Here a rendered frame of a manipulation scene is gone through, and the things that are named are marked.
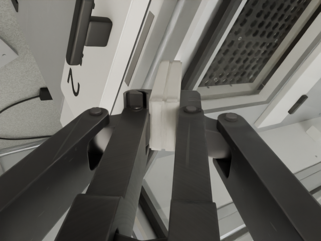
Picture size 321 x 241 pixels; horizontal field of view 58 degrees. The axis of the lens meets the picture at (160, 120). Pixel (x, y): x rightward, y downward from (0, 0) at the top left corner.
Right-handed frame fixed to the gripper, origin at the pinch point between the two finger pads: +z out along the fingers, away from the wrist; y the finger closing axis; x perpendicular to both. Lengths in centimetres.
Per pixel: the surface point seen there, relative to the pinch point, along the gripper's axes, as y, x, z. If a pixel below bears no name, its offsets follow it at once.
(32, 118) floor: -78, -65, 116
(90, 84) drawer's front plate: -9.6, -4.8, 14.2
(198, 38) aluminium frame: 1.9, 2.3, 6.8
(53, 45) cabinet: -20.3, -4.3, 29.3
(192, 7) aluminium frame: 1.3, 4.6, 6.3
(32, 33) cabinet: -28.6, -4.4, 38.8
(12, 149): -92, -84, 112
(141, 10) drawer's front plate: -3.1, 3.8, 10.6
